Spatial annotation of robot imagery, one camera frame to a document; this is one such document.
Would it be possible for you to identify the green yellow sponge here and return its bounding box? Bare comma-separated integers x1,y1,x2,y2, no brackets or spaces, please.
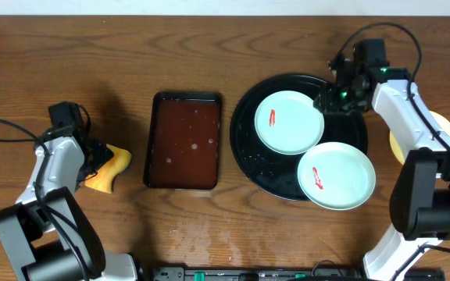
84,144,132,194

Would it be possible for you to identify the light green plate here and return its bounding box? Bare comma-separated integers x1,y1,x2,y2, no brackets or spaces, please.
297,142,377,211
254,91,324,155

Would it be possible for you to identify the yellow plate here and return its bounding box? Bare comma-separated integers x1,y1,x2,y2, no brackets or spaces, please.
389,111,450,165

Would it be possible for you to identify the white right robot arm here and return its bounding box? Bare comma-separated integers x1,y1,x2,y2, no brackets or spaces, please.
316,55,450,280

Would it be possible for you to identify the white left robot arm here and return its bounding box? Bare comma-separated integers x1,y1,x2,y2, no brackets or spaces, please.
0,135,138,280

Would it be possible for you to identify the rectangular black water tray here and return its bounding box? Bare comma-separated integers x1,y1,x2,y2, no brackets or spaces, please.
143,91,222,190

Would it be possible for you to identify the light green plate front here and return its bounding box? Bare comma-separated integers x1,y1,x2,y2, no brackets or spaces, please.
297,142,377,211

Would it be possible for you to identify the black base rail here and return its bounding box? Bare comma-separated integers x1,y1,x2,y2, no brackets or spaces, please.
146,267,367,281

